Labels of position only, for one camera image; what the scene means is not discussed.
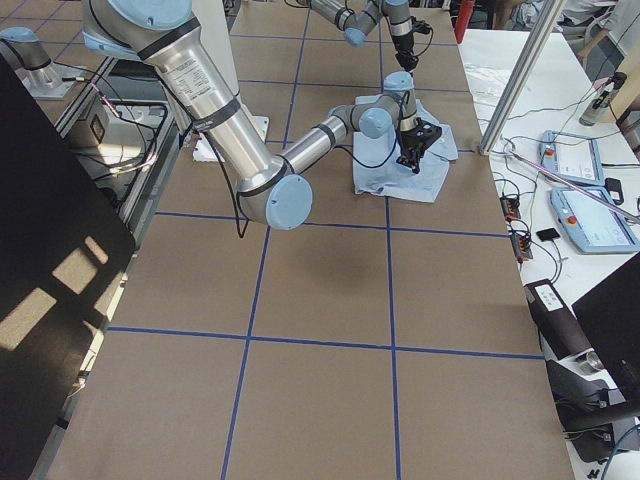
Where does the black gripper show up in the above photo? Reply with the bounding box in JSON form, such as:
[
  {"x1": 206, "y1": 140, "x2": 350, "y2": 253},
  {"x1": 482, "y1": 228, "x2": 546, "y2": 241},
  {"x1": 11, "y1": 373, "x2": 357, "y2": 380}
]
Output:
[
  {"x1": 397, "y1": 131, "x2": 431, "y2": 174},
  {"x1": 391, "y1": 31, "x2": 419, "y2": 73}
]

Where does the light blue shirt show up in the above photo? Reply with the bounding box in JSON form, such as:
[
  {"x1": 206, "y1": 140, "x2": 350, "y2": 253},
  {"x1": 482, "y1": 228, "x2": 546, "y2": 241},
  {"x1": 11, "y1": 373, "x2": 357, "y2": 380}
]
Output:
[{"x1": 353, "y1": 99, "x2": 458, "y2": 203}]

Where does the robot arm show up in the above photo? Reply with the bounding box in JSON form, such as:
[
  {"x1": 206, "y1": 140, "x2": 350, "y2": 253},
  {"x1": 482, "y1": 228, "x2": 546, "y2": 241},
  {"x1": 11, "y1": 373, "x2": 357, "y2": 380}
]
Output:
[
  {"x1": 82, "y1": 1, "x2": 441, "y2": 230},
  {"x1": 286, "y1": 0, "x2": 431, "y2": 73}
]

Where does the red cylinder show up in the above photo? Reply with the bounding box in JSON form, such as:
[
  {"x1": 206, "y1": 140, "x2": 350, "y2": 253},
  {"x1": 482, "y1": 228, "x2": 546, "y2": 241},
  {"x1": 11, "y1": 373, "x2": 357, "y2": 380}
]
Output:
[{"x1": 454, "y1": 0, "x2": 475, "y2": 44}]

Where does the upper teach pendant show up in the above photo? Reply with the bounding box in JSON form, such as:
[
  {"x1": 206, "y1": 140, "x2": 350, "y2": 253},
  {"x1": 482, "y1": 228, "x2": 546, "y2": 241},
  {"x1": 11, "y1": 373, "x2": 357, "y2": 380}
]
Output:
[{"x1": 540, "y1": 130, "x2": 605, "y2": 186}]

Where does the teach pendant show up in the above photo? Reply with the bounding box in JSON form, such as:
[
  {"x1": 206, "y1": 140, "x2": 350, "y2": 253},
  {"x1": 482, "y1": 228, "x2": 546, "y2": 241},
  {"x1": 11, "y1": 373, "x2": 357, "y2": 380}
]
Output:
[
  {"x1": 549, "y1": 188, "x2": 639, "y2": 254},
  {"x1": 540, "y1": 130, "x2": 605, "y2": 186}
]

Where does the lower teach pendant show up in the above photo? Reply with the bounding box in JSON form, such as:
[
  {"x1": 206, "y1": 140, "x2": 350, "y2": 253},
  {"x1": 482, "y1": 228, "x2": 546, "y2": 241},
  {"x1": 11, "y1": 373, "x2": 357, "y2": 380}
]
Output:
[{"x1": 549, "y1": 188, "x2": 639, "y2": 254}]

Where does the black roll with label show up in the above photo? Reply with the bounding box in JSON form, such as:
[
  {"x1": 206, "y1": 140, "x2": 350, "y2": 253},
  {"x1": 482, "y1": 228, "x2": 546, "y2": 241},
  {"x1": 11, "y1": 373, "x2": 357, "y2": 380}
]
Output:
[{"x1": 524, "y1": 279, "x2": 593, "y2": 360}]

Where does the black monitor stand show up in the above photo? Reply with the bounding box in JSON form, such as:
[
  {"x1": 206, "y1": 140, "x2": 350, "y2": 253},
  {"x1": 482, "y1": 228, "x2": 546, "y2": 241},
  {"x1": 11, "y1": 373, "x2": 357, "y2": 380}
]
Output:
[{"x1": 547, "y1": 255, "x2": 639, "y2": 462}]

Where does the black monitor panel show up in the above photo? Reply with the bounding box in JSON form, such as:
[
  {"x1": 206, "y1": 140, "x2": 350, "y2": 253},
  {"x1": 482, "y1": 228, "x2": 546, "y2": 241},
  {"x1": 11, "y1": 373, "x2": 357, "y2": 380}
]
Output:
[{"x1": 1, "y1": 65, "x2": 135, "y2": 479}]

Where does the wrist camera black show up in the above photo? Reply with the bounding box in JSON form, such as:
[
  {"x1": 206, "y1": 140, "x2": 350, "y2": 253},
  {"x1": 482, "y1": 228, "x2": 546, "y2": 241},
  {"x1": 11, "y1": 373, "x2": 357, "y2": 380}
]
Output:
[
  {"x1": 412, "y1": 18, "x2": 433, "y2": 35},
  {"x1": 412, "y1": 118, "x2": 442, "y2": 151}
]

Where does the aluminium frame post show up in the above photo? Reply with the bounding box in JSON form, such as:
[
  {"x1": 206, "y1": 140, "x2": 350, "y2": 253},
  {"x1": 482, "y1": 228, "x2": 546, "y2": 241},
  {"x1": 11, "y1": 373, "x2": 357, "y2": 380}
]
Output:
[{"x1": 478, "y1": 0, "x2": 566, "y2": 156}]

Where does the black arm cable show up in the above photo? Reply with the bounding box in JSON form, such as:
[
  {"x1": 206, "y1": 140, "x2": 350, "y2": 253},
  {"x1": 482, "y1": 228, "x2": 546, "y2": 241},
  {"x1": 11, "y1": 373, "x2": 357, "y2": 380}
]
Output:
[{"x1": 49, "y1": 59, "x2": 406, "y2": 240}]

